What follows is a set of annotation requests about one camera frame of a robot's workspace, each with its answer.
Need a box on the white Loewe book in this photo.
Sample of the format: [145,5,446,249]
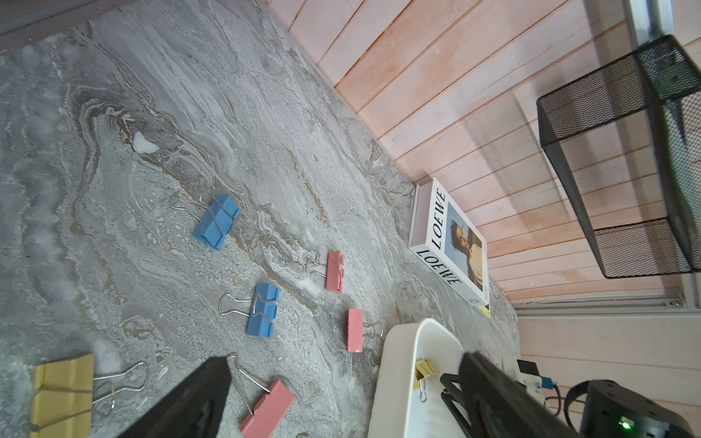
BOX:
[409,179,490,310]

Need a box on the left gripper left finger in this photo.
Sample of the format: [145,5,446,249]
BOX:
[122,357,232,438]

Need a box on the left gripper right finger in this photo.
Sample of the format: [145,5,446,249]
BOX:
[440,352,578,437]

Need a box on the black mesh wall basket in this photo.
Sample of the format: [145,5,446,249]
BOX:
[537,36,700,279]

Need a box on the white storage box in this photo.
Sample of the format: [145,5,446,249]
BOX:
[368,319,464,437]

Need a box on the small pink binder clip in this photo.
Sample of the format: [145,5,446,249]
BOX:
[346,308,383,353]

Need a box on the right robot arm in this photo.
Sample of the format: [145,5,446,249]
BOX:
[562,380,694,438]

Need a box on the blue binder clip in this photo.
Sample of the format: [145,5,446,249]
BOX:
[218,283,281,338]
[169,186,241,250]

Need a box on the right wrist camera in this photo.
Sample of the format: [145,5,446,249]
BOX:
[501,356,555,407]

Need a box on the yellow binder clip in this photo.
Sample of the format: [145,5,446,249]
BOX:
[28,353,150,438]

